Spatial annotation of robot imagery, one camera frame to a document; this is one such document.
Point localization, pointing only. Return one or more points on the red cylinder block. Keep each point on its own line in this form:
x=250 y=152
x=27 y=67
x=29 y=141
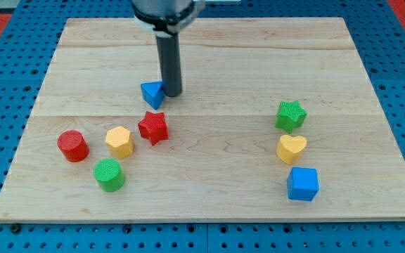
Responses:
x=73 y=146

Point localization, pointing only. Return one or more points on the green star block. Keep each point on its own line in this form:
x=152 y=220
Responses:
x=290 y=115

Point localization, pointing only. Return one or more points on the yellow hexagon block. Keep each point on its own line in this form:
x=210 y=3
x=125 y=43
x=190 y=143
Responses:
x=120 y=142

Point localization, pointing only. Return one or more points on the wooden board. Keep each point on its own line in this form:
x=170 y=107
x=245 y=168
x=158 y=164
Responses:
x=219 y=164

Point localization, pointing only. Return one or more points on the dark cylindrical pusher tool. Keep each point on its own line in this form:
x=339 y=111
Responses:
x=170 y=64

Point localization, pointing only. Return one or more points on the blue triangle block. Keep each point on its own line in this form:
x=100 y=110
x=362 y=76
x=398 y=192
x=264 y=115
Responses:
x=153 y=93

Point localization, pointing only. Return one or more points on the yellow heart block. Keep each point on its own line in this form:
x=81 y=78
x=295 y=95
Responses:
x=290 y=148

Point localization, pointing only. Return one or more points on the blue cube block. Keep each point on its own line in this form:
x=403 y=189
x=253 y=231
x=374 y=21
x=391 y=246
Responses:
x=302 y=183

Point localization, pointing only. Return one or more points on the green cylinder block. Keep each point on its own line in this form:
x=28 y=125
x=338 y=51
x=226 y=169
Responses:
x=108 y=174

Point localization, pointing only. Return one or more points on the red star block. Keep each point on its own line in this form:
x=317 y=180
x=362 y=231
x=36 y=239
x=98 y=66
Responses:
x=154 y=127

